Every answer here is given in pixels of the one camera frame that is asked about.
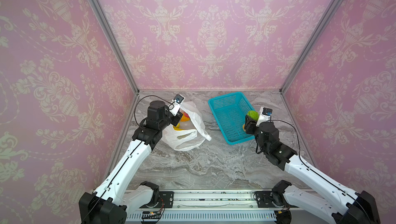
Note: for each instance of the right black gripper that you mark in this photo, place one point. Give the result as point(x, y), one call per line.
point(251, 125)

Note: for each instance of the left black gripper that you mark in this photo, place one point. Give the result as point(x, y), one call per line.
point(177, 118)

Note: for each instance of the green round fruit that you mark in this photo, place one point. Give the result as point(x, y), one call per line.
point(253, 114)

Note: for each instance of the white plastic bag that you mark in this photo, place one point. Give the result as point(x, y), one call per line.
point(193, 133)

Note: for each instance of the orange red peach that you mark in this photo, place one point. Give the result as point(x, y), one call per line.
point(185, 118)

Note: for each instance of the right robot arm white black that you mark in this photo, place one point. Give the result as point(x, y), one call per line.
point(334, 203)

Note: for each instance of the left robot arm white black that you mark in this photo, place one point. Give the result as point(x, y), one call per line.
point(109, 203)

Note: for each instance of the yellow banana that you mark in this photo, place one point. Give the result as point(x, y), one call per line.
point(176, 128)

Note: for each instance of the teal plastic basket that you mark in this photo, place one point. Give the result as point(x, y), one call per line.
point(229, 111)

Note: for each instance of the small black electronics board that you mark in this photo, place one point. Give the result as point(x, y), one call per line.
point(151, 217)

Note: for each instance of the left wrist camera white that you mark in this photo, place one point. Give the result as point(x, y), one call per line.
point(175, 105)

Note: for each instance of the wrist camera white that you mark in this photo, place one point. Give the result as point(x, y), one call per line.
point(175, 105)
point(265, 115)

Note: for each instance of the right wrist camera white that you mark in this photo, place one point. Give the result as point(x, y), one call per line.
point(265, 115)

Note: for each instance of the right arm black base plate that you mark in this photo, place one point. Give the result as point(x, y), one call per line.
point(267, 199)

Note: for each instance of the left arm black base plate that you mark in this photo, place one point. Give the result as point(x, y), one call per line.
point(165, 199)

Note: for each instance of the aluminium front rail frame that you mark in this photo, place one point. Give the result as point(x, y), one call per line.
point(223, 207)

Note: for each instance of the left aluminium corner post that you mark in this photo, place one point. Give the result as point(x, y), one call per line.
point(104, 24)

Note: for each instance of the aluminium corner post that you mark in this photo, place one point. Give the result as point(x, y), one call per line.
point(104, 24)
point(316, 34)

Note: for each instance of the right aluminium corner post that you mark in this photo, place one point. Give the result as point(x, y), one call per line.
point(316, 34)

